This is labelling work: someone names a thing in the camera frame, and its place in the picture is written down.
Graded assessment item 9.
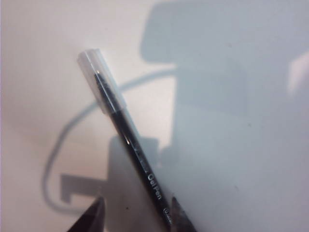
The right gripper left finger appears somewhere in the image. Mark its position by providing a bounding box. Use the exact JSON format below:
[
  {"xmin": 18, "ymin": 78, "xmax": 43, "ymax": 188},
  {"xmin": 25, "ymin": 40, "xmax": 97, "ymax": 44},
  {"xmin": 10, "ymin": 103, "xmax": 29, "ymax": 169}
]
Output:
[{"xmin": 65, "ymin": 197, "xmax": 106, "ymax": 232}]

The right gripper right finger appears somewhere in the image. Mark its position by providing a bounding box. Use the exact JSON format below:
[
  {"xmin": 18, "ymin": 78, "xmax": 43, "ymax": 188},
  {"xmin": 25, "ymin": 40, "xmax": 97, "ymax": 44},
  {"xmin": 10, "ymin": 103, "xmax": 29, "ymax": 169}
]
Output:
[{"xmin": 170, "ymin": 197, "xmax": 194, "ymax": 232}]

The black gel pen clear cap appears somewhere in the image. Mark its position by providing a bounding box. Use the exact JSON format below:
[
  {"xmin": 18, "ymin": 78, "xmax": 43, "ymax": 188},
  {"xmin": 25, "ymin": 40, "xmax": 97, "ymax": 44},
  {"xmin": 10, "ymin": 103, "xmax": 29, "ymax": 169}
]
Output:
[{"xmin": 76, "ymin": 48, "xmax": 175, "ymax": 232}]

